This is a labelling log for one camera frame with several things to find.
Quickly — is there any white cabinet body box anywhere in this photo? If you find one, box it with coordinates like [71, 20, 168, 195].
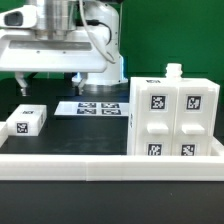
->
[127, 63, 220, 156]

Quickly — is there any white fence frame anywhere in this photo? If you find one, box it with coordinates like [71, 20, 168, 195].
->
[0, 119, 224, 181]

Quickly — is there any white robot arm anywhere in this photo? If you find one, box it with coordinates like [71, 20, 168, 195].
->
[0, 0, 127, 92]

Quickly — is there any white cabinet top block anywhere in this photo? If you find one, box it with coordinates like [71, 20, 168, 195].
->
[6, 104, 47, 136]

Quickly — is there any white marker sheet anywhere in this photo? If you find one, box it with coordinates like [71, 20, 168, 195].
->
[55, 101, 129, 117]

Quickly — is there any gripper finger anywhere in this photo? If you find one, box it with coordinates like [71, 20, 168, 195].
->
[15, 72, 31, 97]
[72, 73, 88, 95]

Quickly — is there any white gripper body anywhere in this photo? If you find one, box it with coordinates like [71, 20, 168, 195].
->
[0, 29, 107, 73]

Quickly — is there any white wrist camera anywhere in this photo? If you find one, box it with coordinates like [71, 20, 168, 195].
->
[0, 5, 37, 29]

